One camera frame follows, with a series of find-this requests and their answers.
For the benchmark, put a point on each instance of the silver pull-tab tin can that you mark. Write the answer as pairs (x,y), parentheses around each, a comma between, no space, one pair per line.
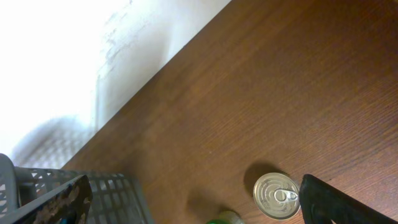
(276,196)

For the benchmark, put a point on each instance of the green lid glass jar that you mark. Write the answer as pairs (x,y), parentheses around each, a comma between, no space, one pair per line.
(227,217)

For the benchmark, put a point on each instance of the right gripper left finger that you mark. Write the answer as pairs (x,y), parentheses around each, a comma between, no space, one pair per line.
(68,203)

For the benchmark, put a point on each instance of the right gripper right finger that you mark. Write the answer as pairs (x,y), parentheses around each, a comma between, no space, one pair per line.
(322,203)

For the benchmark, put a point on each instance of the grey plastic shopping basket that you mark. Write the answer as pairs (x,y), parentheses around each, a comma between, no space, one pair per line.
(33,195)

